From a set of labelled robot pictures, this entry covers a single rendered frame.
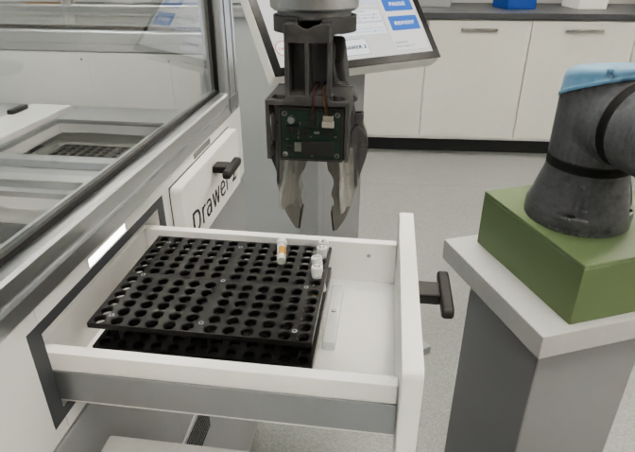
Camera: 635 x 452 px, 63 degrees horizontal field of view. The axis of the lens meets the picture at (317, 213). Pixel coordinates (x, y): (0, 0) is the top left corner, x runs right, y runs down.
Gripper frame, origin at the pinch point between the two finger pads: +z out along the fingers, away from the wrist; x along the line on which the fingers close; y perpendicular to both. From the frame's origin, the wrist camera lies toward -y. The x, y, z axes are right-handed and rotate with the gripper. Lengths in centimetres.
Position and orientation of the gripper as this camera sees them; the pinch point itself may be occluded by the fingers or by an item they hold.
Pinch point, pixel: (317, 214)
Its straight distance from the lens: 54.9
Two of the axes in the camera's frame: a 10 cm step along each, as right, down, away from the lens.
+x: 9.9, 0.6, -1.1
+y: -1.3, 4.4, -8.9
